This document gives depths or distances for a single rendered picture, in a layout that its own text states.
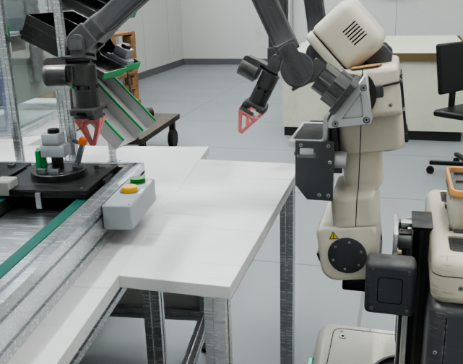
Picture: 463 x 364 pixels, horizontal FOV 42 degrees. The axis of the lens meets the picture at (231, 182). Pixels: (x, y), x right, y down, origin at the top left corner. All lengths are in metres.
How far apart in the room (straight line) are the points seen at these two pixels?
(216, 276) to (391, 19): 11.09
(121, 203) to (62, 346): 0.44
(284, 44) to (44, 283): 0.73
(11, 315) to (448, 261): 0.96
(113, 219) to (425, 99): 4.86
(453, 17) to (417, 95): 6.30
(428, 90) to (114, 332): 4.11
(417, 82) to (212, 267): 4.85
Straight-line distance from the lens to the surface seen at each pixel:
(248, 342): 2.62
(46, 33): 1.81
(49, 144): 1.58
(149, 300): 1.66
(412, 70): 5.95
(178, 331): 2.71
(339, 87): 1.39
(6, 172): 1.70
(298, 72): 1.38
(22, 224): 1.46
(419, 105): 6.00
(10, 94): 1.85
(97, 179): 1.55
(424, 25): 12.17
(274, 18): 1.42
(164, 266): 1.29
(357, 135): 1.58
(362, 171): 1.62
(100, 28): 1.49
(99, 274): 1.29
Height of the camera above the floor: 1.41
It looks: 18 degrees down
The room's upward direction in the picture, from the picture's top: 2 degrees counter-clockwise
